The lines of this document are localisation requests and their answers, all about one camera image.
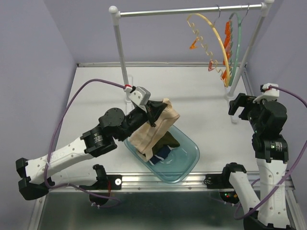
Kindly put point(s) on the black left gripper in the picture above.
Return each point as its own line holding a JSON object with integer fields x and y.
{"x": 154, "y": 109}

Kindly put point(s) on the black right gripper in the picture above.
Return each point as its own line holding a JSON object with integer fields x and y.
{"x": 243, "y": 99}

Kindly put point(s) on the green clip hanger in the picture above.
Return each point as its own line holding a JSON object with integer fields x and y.
{"x": 232, "y": 43}

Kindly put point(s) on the olive green underwear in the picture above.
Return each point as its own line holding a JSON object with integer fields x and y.
{"x": 166, "y": 140}

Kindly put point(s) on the beige underwear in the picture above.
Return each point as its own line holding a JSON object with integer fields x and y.
{"x": 144, "y": 138}

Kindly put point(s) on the navy blue underwear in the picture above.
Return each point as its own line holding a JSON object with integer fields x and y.
{"x": 161, "y": 155}

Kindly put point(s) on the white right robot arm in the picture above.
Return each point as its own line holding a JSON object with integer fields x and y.
{"x": 267, "y": 118}

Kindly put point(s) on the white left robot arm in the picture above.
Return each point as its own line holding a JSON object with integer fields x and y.
{"x": 40, "y": 175}

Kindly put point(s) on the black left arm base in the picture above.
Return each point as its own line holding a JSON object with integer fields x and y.
{"x": 111, "y": 182}

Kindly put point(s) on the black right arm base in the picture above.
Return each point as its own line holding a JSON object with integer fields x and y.
{"x": 226, "y": 190}

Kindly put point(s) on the translucent blue plastic basin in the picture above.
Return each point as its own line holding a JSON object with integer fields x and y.
{"x": 179, "y": 162}

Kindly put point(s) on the white metal clothes rack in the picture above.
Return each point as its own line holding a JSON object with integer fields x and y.
{"x": 159, "y": 36}

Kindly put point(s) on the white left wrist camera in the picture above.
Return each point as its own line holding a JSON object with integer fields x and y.
{"x": 138, "y": 95}

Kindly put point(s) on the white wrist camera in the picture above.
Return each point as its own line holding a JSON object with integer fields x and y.
{"x": 138, "y": 95}
{"x": 269, "y": 92}

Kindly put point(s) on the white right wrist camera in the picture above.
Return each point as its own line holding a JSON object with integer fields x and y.
{"x": 269, "y": 92}

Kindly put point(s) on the aluminium mounting rail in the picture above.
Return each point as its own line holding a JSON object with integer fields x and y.
{"x": 141, "y": 182}

